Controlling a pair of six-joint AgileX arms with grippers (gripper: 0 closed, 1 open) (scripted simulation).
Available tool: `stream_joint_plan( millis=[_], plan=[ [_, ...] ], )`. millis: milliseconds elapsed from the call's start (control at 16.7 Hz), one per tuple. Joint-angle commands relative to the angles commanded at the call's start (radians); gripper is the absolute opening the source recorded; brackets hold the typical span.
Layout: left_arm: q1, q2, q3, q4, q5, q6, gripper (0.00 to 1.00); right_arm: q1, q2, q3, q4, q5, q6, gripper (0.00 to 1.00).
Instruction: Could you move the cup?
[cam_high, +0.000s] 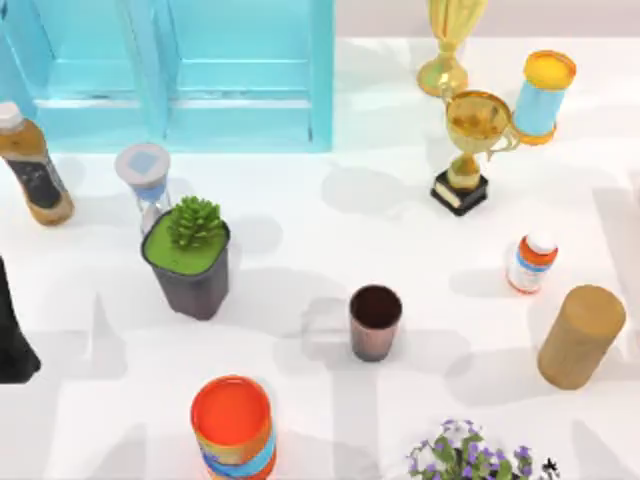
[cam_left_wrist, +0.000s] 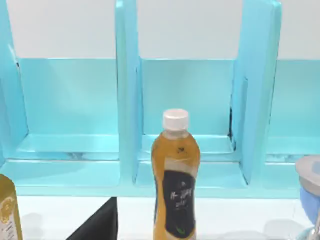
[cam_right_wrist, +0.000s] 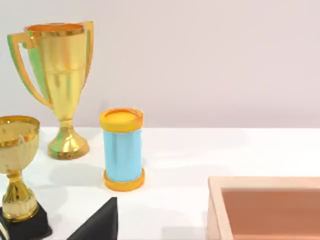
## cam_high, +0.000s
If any blue sand hourglass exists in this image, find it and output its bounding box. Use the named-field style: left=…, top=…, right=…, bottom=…
left=114, top=143, right=172, bottom=236

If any green plant in grey pot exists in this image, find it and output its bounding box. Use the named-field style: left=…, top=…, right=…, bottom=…
left=141, top=195, right=232, bottom=321

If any purple flower plant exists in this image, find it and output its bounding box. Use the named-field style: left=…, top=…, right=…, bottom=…
left=405, top=418, right=560, bottom=480

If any orange and blue can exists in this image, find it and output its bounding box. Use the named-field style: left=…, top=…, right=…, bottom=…
left=190, top=375, right=278, bottom=480

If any tall gold trophy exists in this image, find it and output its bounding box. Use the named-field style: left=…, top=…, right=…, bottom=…
left=417, top=0, right=489, bottom=97

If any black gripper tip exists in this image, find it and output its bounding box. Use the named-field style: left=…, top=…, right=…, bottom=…
left=0, top=255, right=42, bottom=385

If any blue can with orange rims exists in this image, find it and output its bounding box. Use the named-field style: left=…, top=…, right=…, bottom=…
left=510, top=49, right=578, bottom=146

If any wooden cylinder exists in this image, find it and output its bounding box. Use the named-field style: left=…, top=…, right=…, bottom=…
left=537, top=284, right=627, bottom=390

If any orange and white bottle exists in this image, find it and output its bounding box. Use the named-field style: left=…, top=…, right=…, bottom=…
left=505, top=232, right=559, bottom=296

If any light blue rack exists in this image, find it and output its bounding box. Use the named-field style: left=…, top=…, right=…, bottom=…
left=0, top=0, right=335, bottom=153

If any brown sauce bottle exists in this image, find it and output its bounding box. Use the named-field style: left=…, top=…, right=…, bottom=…
left=0, top=102, right=76, bottom=227

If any gold trophy with black base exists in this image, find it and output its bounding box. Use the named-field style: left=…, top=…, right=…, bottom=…
left=430, top=89, right=522, bottom=217

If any dark brown cup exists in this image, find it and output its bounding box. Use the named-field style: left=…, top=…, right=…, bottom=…
left=348, top=284, right=404, bottom=363

